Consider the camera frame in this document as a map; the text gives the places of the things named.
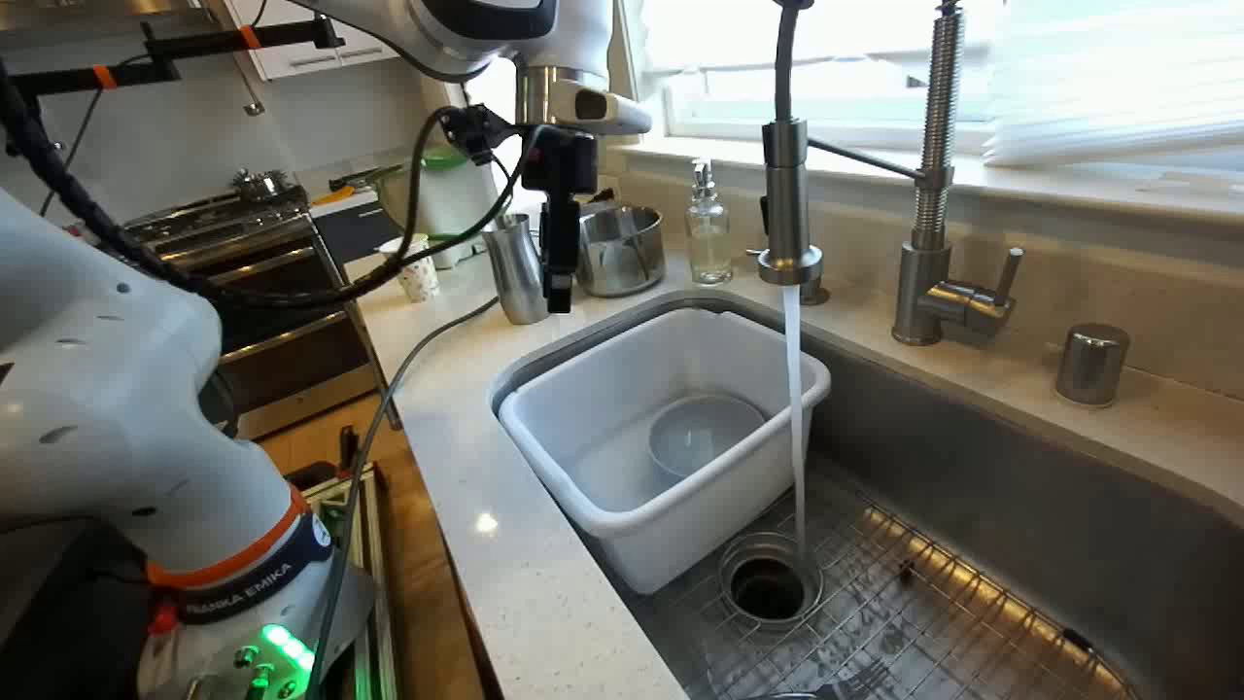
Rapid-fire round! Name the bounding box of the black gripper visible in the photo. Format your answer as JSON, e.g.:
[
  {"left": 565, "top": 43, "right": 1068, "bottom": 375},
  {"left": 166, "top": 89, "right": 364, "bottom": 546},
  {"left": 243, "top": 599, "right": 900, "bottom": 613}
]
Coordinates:
[{"left": 521, "top": 122, "right": 602, "bottom": 314}]

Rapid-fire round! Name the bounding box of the steel faucet handle lever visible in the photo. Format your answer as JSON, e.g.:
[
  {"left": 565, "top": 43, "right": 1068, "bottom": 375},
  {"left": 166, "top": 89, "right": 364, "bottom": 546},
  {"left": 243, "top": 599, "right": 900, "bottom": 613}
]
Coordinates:
[{"left": 981, "top": 245, "right": 1028, "bottom": 323}]

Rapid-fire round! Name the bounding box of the steel pull-down kitchen faucet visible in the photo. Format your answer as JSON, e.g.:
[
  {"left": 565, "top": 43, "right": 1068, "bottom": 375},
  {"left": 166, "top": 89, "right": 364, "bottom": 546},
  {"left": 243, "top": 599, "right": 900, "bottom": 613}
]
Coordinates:
[{"left": 756, "top": 0, "right": 1028, "bottom": 351}]

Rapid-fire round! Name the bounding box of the stainless steel pitcher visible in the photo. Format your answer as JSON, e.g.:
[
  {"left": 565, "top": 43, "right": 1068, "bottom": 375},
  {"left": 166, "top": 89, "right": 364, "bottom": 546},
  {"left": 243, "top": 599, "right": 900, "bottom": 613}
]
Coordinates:
[{"left": 482, "top": 210, "right": 556, "bottom": 328}]

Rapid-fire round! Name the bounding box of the stainless steel pot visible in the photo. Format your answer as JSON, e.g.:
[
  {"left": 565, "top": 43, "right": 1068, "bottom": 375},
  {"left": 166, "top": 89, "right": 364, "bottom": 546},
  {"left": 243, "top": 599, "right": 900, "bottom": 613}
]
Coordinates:
[{"left": 576, "top": 198, "right": 668, "bottom": 305}]

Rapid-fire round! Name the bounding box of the white container green lid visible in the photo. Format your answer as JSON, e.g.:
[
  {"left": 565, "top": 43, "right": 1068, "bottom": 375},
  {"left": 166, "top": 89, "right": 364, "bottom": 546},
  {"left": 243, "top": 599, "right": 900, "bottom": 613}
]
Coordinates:
[{"left": 373, "top": 146, "right": 513, "bottom": 275}]

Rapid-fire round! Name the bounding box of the white paper cup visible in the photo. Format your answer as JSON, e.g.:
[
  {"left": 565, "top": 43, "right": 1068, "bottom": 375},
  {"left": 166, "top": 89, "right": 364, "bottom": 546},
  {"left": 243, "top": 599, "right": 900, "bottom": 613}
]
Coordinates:
[{"left": 392, "top": 229, "right": 443, "bottom": 307}]

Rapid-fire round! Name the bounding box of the clear soap pump bottle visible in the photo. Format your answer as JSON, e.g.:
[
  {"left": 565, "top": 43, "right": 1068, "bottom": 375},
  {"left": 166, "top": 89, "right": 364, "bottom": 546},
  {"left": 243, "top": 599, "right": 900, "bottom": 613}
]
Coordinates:
[{"left": 679, "top": 157, "right": 739, "bottom": 288}]

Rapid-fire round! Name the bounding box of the gray bowl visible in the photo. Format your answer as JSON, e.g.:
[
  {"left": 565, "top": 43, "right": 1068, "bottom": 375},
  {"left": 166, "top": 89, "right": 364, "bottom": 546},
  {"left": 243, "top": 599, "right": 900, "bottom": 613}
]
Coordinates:
[{"left": 646, "top": 388, "right": 773, "bottom": 486}]

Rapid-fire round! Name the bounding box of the stainless steel stove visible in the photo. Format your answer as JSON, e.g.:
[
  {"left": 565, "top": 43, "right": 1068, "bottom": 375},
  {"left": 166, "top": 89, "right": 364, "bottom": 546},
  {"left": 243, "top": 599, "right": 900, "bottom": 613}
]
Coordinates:
[{"left": 121, "top": 167, "right": 392, "bottom": 445}]

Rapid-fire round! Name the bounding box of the white plastic wash tub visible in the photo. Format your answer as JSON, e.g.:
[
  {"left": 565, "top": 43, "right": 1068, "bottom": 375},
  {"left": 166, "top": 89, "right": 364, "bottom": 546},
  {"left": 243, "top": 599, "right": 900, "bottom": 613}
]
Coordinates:
[{"left": 493, "top": 305, "right": 836, "bottom": 599}]

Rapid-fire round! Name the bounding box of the sink drain strainer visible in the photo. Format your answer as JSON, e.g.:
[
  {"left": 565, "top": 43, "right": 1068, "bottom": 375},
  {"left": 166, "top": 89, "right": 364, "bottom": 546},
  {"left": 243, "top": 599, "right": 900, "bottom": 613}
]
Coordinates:
[{"left": 718, "top": 537, "right": 823, "bottom": 633}]

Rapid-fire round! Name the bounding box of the black bar orange tape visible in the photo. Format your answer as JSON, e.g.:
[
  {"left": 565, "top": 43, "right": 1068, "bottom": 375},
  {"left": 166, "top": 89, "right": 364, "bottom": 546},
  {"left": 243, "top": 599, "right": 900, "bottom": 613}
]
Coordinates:
[{"left": 0, "top": 13, "right": 346, "bottom": 100}]

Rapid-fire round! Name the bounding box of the stainless steel sink basin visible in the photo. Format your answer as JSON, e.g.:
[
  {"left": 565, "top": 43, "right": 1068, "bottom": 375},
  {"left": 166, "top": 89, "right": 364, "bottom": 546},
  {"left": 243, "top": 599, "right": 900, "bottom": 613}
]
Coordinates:
[{"left": 491, "top": 285, "right": 1244, "bottom": 700}]

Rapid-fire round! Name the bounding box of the thin gray counter cable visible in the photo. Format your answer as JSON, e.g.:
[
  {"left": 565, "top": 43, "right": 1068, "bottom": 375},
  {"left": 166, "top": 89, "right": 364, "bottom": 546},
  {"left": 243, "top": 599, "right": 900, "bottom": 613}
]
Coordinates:
[{"left": 305, "top": 293, "right": 508, "bottom": 700}]

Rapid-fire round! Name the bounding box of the wire sink grid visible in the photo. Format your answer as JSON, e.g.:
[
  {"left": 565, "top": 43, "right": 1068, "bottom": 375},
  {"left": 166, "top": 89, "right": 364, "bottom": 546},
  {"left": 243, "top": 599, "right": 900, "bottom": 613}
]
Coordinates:
[{"left": 635, "top": 450, "right": 1144, "bottom": 700}]

